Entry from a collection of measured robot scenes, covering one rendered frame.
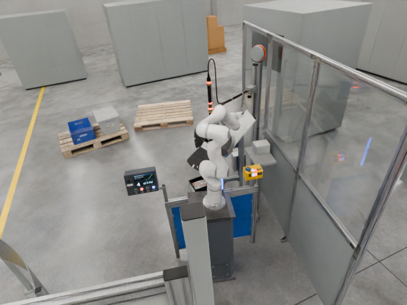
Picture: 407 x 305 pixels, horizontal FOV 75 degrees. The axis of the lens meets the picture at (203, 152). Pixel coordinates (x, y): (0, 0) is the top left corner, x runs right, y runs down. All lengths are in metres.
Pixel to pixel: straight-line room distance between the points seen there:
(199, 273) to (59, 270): 2.96
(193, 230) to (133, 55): 7.44
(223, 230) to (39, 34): 8.07
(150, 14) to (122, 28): 0.82
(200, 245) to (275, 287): 2.42
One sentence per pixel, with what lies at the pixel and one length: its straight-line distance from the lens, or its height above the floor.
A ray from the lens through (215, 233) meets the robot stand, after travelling 2.36.
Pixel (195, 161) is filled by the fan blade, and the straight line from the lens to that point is 2.73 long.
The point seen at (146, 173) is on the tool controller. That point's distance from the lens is 2.25.
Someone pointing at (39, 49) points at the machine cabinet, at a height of 1.07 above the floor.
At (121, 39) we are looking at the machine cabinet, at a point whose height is 1.28.
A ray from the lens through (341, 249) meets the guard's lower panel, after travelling 2.30.
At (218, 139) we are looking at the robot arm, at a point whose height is 1.69.
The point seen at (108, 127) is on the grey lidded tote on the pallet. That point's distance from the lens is 5.32.
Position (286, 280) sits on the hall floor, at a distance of 3.04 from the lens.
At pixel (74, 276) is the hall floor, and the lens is 3.41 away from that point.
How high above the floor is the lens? 2.59
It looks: 34 degrees down
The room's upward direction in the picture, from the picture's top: 5 degrees counter-clockwise
